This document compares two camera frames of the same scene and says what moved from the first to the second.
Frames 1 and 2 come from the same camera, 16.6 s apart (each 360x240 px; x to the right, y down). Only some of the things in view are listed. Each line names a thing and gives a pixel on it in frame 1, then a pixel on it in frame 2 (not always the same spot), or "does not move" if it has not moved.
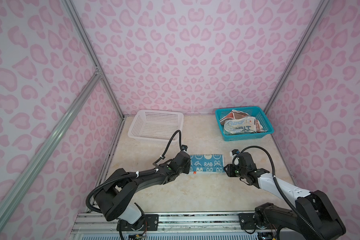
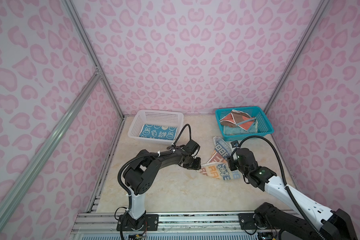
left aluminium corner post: x=73 y=12 does not move
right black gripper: x=228 y=169 does not move
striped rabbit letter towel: x=244 y=125 → x=218 y=166
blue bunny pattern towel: x=206 y=163 → x=157 y=132
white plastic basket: x=156 y=125 does not move
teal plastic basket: x=256 y=111 does not move
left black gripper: x=188 y=169 → x=198 y=167
